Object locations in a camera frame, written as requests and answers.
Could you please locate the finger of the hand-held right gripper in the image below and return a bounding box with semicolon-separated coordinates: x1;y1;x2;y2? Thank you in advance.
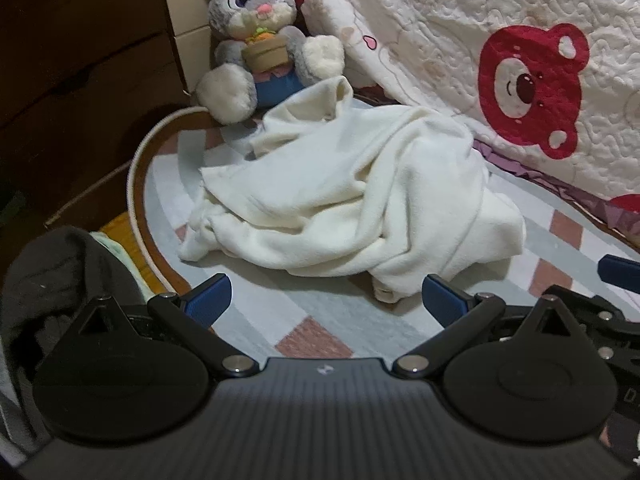
597;254;640;286

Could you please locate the cream fleece sweater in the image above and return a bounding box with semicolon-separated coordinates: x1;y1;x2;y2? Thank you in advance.
177;76;526;306

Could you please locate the yellow cloth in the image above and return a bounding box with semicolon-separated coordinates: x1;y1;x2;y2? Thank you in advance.
99;211;137;247

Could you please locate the dark wooden dresser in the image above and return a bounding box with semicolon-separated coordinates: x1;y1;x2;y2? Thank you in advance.
0;0;190;221

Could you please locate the grey plush rabbit toy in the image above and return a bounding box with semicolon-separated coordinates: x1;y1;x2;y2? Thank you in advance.
195;0;346;125

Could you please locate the dark cloth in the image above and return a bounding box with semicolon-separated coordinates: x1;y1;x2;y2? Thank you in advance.
0;226;147;463

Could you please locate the brown mat with white piping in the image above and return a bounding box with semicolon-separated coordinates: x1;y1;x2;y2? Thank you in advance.
126;106;221;306

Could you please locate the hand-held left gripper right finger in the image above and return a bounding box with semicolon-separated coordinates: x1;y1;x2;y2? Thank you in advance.
392;274;586;380

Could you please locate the cream cabinet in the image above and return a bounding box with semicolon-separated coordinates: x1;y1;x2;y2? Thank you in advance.
159;0;222;95

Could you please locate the pale green cloth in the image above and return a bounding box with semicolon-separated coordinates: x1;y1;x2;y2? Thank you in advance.
94;230;152;302

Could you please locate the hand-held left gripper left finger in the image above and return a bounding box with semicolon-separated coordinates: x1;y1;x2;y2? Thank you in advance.
50;274;258;378

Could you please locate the white quilt with red bears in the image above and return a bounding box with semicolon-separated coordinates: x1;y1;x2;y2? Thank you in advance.
280;0;640;256

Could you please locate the purple ruffled sheet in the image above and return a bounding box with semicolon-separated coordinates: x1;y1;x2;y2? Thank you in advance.
472;140;640;246

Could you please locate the plaid grey pink blanket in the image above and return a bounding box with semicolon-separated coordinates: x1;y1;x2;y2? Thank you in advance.
137;110;640;361

